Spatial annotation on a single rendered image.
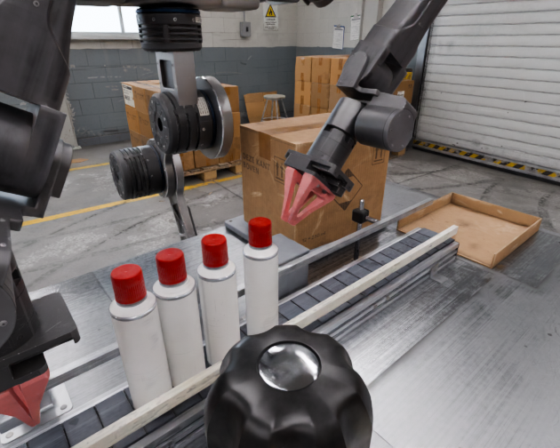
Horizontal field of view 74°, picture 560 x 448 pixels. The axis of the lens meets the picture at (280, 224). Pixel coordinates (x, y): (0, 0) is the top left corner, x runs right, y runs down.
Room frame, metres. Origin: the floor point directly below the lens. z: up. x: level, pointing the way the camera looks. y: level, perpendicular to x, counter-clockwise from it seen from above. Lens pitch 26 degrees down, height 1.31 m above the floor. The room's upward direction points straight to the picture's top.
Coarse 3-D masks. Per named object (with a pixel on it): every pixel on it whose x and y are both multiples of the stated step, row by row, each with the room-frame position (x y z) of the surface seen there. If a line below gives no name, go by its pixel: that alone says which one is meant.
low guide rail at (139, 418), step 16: (432, 240) 0.72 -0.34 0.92; (400, 256) 0.65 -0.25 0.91; (416, 256) 0.68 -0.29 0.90; (384, 272) 0.60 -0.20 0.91; (352, 288) 0.54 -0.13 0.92; (320, 304) 0.50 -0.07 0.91; (336, 304) 0.52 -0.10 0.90; (304, 320) 0.47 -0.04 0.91; (208, 368) 0.36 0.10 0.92; (192, 384) 0.34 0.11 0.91; (208, 384) 0.35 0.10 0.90; (160, 400) 0.31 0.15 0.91; (176, 400) 0.32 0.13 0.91; (128, 416) 0.29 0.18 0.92; (144, 416) 0.30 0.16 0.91; (112, 432) 0.27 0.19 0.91; (128, 432) 0.28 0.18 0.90
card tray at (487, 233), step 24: (408, 216) 0.96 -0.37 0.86; (432, 216) 1.02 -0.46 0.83; (456, 216) 1.02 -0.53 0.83; (480, 216) 1.02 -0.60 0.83; (504, 216) 1.00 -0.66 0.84; (528, 216) 0.95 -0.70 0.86; (456, 240) 0.87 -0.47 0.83; (480, 240) 0.87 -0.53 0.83; (504, 240) 0.87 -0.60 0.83; (480, 264) 0.76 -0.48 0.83
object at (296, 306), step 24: (408, 240) 0.79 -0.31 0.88; (360, 264) 0.68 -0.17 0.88; (384, 264) 0.68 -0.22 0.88; (408, 264) 0.68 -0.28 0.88; (312, 288) 0.59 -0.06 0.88; (336, 288) 0.59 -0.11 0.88; (288, 312) 0.52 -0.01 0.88; (336, 312) 0.52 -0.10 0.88; (240, 336) 0.46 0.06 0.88; (96, 408) 0.33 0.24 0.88; (120, 408) 0.33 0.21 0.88; (48, 432) 0.30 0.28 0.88; (72, 432) 0.30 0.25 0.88; (96, 432) 0.30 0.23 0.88; (144, 432) 0.30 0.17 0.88
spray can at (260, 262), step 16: (256, 224) 0.46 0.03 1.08; (256, 240) 0.45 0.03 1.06; (256, 256) 0.45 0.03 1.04; (272, 256) 0.45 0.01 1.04; (256, 272) 0.44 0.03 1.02; (272, 272) 0.45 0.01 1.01; (256, 288) 0.44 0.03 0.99; (272, 288) 0.45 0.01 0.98; (256, 304) 0.44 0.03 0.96; (272, 304) 0.45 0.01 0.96; (256, 320) 0.44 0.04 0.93; (272, 320) 0.45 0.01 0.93
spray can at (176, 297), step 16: (160, 256) 0.37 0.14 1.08; (176, 256) 0.37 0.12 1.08; (160, 272) 0.37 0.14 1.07; (176, 272) 0.37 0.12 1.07; (160, 288) 0.37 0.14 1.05; (176, 288) 0.36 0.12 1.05; (192, 288) 0.37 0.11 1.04; (160, 304) 0.36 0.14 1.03; (176, 304) 0.36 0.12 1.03; (192, 304) 0.37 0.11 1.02; (160, 320) 0.36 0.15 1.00; (176, 320) 0.36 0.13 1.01; (192, 320) 0.37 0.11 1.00; (176, 336) 0.35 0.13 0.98; (192, 336) 0.36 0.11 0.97; (176, 352) 0.35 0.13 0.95; (192, 352) 0.36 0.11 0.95; (176, 368) 0.36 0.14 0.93; (192, 368) 0.36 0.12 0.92; (176, 384) 0.36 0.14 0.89
